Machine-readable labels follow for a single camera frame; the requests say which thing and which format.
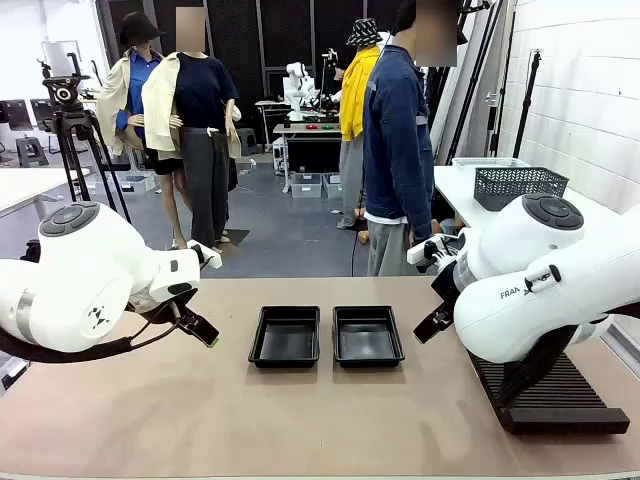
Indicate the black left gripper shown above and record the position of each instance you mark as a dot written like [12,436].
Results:
[185,307]

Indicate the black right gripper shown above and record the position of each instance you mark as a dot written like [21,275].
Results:
[445,287]

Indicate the black ESD tray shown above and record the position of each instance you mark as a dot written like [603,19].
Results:
[367,340]
[285,340]

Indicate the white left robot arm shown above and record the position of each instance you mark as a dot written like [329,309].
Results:
[75,280]

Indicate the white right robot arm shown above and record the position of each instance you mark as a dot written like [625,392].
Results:
[550,280]

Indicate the dark floor mat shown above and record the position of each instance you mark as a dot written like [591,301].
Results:
[237,240]

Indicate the white side table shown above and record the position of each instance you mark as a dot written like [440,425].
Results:
[460,195]

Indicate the black slotted board rack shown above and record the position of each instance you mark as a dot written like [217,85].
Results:
[565,400]

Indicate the grey mesh basket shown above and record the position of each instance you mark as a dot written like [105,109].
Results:
[520,187]

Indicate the grey storage bin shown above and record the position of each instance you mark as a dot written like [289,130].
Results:
[332,185]
[306,185]

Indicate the person in denim jacket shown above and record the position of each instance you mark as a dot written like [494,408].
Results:
[395,150]

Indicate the grey step stool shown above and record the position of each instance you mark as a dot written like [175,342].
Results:
[246,140]

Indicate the grey background work table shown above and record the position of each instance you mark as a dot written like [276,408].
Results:
[305,129]

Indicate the white desk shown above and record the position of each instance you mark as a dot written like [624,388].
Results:
[30,185]

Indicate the mannequin with cream jacket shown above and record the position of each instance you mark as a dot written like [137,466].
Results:
[200,90]

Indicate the black light stand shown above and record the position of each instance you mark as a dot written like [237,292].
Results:
[527,100]

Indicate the mannequin with yellow hoodie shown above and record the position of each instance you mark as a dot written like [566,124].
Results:
[357,90]

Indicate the small white background robot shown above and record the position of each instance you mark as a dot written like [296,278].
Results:
[295,90]

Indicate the mannequin with black hat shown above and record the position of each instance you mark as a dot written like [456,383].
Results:
[145,65]

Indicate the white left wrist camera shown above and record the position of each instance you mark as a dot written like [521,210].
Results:
[210,259]

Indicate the black camera tripod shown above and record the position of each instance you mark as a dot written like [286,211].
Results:
[67,120]

